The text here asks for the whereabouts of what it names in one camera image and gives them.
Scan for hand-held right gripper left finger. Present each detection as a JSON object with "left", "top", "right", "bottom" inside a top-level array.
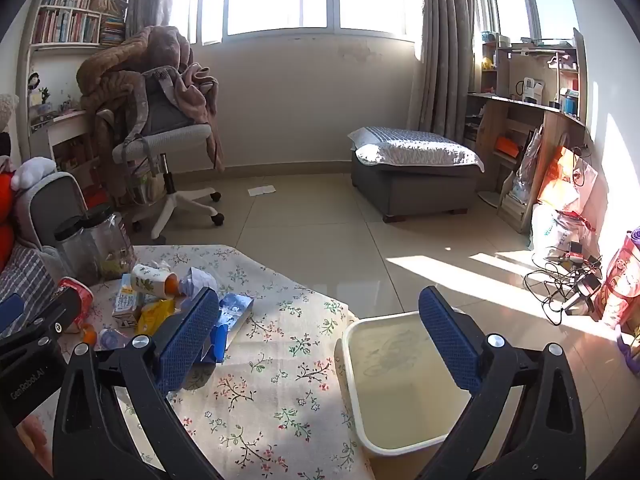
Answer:
[{"left": 52, "top": 285, "right": 226, "bottom": 480}]

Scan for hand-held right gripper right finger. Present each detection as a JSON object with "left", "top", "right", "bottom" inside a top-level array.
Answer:
[{"left": 415, "top": 285, "right": 586, "bottom": 480}]

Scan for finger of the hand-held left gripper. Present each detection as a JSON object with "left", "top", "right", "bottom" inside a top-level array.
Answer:
[{"left": 0, "top": 286, "right": 84, "bottom": 361}]

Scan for yellow wrapper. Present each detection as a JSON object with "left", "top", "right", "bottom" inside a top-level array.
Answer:
[{"left": 135, "top": 300, "right": 181, "bottom": 336}]

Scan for white plastic bin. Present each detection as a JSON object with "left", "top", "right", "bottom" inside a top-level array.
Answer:
[{"left": 341, "top": 310, "right": 476, "bottom": 456}]

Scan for small milk carton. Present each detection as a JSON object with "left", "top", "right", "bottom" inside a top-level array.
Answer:
[{"left": 112, "top": 275, "right": 146, "bottom": 328}]

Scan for red snack cup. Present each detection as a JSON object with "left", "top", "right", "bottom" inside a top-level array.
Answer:
[{"left": 55, "top": 277, "right": 95, "bottom": 333}]

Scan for striped grey cloth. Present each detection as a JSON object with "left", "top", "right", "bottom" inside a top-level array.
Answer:
[{"left": 0, "top": 245, "right": 58, "bottom": 311}]

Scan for blue cardboard box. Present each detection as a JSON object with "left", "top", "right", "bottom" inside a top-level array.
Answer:
[{"left": 200, "top": 292, "right": 254, "bottom": 365}]

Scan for crumpled white tissue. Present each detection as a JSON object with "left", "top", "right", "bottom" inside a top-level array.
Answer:
[{"left": 177, "top": 267, "right": 218, "bottom": 298}]

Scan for clear blue plastic wrapper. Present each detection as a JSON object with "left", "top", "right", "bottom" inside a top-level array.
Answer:
[{"left": 97, "top": 327, "right": 133, "bottom": 351}]

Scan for plastic jar with dark contents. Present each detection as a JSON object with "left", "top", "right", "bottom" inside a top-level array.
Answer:
[{"left": 52, "top": 215, "right": 108, "bottom": 286}]

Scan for floral tablecloth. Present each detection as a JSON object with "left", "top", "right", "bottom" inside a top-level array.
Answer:
[{"left": 20, "top": 245, "right": 376, "bottom": 480}]

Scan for plastic jar with green contents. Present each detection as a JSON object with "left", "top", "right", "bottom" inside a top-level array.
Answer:
[{"left": 82, "top": 203, "right": 138, "bottom": 281}]

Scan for red plush cushion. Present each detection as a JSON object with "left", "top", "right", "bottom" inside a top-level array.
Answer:
[{"left": 0, "top": 170, "right": 18, "bottom": 271}]

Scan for grey chair backrest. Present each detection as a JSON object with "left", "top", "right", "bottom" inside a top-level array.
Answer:
[{"left": 15, "top": 172, "right": 91, "bottom": 261}]

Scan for white plush toy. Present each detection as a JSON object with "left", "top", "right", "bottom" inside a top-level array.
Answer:
[{"left": 10, "top": 156, "right": 56, "bottom": 191}]

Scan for white sack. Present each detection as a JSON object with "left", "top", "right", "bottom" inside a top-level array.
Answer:
[{"left": 530, "top": 202, "right": 591, "bottom": 261}]

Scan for grey ottoman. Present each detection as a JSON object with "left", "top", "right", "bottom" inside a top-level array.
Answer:
[{"left": 350, "top": 150, "right": 481, "bottom": 223}]

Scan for beige tote bag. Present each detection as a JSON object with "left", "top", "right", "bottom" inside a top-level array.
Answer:
[{"left": 125, "top": 160, "right": 168, "bottom": 206}]

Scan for pink printed bag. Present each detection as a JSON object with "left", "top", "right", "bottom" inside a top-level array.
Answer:
[{"left": 595, "top": 227, "right": 640, "bottom": 331}]

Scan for white desk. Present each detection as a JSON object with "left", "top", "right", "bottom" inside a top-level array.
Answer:
[{"left": 30, "top": 107, "right": 101, "bottom": 201}]

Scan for white quilted cover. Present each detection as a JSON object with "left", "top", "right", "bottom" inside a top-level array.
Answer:
[{"left": 347, "top": 126, "right": 486, "bottom": 173}]

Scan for orange and white bag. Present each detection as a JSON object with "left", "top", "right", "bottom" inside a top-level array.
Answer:
[{"left": 537, "top": 147, "right": 598, "bottom": 216}]

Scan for grey office chair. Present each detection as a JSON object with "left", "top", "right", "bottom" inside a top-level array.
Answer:
[{"left": 95, "top": 67, "right": 226, "bottom": 241}]

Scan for orange box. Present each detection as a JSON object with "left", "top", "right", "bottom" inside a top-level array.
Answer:
[{"left": 494, "top": 132, "right": 523, "bottom": 158}]

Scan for beige fluffy cloth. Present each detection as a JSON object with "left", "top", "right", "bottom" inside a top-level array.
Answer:
[{"left": 0, "top": 92, "right": 21, "bottom": 133}]

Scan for pink blanket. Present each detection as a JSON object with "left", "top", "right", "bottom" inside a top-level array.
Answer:
[{"left": 172, "top": 62, "right": 226, "bottom": 173}]

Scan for wooden shelf desk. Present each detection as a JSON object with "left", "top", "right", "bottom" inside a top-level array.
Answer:
[{"left": 462, "top": 27, "right": 591, "bottom": 233}]

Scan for brown blanket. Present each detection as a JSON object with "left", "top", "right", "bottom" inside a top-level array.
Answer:
[{"left": 75, "top": 25, "right": 196, "bottom": 201}]

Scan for white bookshelf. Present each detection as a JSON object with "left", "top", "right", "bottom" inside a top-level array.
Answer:
[{"left": 17, "top": 0, "right": 133, "bottom": 126}]

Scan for white desktop appliance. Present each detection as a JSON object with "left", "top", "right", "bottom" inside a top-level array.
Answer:
[{"left": 515, "top": 77, "right": 543, "bottom": 103}]

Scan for rows of books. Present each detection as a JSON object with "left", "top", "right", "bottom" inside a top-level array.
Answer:
[{"left": 30, "top": 0, "right": 131, "bottom": 45}]

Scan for narrow side window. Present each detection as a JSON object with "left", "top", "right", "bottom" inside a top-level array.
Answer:
[{"left": 487, "top": 0, "right": 576, "bottom": 43}]

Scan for tangle of black cables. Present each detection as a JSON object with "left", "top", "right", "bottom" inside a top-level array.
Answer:
[{"left": 522, "top": 242, "right": 608, "bottom": 326}]

